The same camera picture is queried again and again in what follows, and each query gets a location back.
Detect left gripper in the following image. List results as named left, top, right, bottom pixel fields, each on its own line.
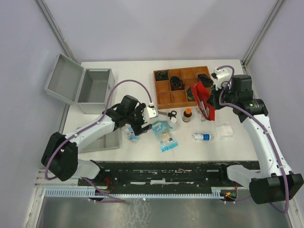
left=126, top=103, right=152, bottom=136

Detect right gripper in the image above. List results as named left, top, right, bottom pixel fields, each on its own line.
left=206, top=82, right=238, bottom=110

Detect alcohol wipes plastic bag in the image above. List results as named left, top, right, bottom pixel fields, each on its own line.
left=123, top=125, right=140, bottom=142

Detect red first aid pouch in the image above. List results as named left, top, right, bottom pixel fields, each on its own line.
left=190, top=82, right=215, bottom=121

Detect colourful bandage packet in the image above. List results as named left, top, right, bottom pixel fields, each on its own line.
left=196, top=107, right=206, bottom=122

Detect white gauze packet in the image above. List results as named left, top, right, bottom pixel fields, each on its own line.
left=215, top=121, right=235, bottom=140

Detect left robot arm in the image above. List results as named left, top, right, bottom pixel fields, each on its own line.
left=41, top=95, right=158, bottom=185

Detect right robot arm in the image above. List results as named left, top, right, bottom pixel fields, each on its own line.
left=207, top=73, right=304, bottom=206

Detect rolled tie dark dotted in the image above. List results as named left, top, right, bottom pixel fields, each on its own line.
left=197, top=74, right=213, bottom=88

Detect rolled tie yellow blue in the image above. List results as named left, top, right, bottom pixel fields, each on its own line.
left=186, top=86, right=198, bottom=102

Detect brown bottle orange cap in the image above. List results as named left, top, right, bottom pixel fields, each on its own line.
left=182, top=108, right=192, bottom=123

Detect grey plastic insert tray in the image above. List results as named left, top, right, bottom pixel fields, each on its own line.
left=82, top=130, right=121, bottom=153

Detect blue cotton swab packet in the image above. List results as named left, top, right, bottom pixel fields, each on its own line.
left=152, top=121, right=178, bottom=152

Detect small white bottle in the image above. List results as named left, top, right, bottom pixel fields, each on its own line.
left=168, top=117, right=177, bottom=132

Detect lying white blue bottle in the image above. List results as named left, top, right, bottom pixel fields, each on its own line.
left=192, top=133, right=213, bottom=141

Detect wooden compartment tray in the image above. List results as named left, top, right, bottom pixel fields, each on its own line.
left=153, top=66, right=210, bottom=109

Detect rolled tie green pattern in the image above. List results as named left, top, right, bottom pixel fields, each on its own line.
left=155, top=70, right=169, bottom=81

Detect grey open metal box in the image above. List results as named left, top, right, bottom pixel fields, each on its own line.
left=44, top=54, right=115, bottom=115

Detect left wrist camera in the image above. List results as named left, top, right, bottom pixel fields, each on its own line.
left=142, top=107, right=159, bottom=121

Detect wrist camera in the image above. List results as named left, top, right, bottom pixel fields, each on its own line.
left=142, top=107, right=159, bottom=121
left=211, top=68, right=231, bottom=90

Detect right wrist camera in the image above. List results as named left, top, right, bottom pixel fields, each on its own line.
left=211, top=68, right=231, bottom=90

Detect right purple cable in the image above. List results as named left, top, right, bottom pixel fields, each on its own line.
left=218, top=66, right=289, bottom=214

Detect purple cable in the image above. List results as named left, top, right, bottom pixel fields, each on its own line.
left=218, top=66, right=289, bottom=214
left=44, top=79, right=155, bottom=204

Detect black handled scissors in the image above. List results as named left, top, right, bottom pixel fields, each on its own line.
left=158, top=110, right=177, bottom=119

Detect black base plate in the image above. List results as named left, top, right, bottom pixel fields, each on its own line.
left=92, top=161, right=259, bottom=194

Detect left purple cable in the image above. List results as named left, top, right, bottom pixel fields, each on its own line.
left=44, top=79, right=155, bottom=204

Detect white slotted cable duct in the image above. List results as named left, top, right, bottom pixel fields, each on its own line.
left=45, top=187, right=225, bottom=198

